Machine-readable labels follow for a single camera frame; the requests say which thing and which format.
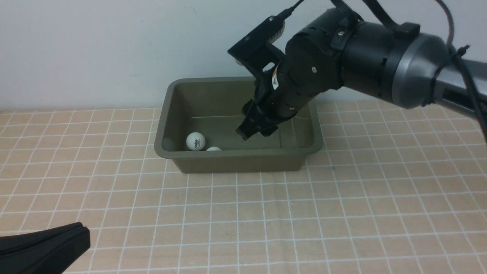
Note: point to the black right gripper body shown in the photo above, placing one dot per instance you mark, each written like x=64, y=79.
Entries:
x=309, y=67

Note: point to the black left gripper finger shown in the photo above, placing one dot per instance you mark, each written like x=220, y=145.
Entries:
x=50, y=251

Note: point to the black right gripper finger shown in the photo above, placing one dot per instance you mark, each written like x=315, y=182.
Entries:
x=253, y=113
x=253, y=125

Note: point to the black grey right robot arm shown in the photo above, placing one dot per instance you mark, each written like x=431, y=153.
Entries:
x=395, y=63

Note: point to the olive green plastic bin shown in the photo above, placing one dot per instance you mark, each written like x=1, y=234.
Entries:
x=212, y=106

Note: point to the checkered peach tablecloth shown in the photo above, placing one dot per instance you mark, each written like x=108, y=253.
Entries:
x=391, y=192

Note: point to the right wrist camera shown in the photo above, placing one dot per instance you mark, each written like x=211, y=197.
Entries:
x=256, y=50

